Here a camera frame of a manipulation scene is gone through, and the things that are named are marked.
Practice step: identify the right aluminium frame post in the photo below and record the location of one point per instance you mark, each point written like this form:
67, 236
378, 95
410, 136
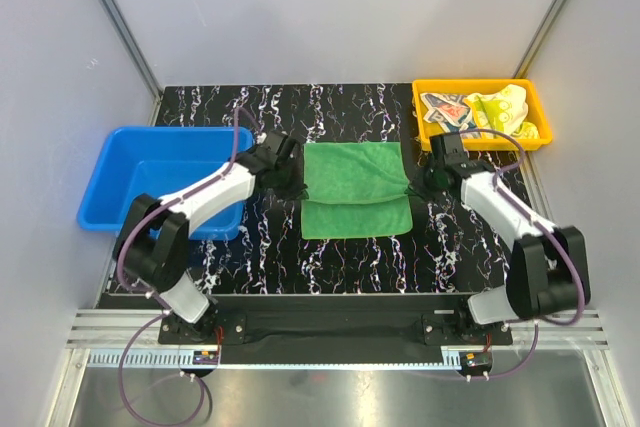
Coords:
542, 33

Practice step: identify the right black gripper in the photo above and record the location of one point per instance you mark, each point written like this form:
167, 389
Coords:
417, 188

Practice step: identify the lime green patterned towel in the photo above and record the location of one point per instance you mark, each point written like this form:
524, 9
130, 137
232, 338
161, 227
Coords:
504, 111

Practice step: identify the green microfiber towel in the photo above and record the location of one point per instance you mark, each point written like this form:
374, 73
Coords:
354, 191

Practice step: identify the blue red patterned towel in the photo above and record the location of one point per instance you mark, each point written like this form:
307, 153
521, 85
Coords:
449, 111

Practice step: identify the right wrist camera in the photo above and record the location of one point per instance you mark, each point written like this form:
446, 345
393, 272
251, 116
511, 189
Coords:
447, 150

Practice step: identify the left aluminium frame post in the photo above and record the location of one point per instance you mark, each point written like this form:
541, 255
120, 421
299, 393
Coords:
132, 47

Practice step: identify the blue plastic bin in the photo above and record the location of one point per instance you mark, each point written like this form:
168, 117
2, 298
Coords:
151, 160

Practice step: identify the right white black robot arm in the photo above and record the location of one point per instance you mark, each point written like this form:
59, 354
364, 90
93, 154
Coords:
547, 278

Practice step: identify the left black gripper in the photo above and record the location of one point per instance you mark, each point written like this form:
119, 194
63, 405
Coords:
295, 189

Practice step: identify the slotted cable duct rail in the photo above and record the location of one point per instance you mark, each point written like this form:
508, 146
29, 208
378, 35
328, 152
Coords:
427, 358

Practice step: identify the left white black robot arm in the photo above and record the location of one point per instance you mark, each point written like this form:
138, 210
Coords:
152, 246

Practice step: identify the aluminium frame post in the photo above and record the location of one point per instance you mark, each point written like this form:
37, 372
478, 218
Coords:
132, 47
542, 33

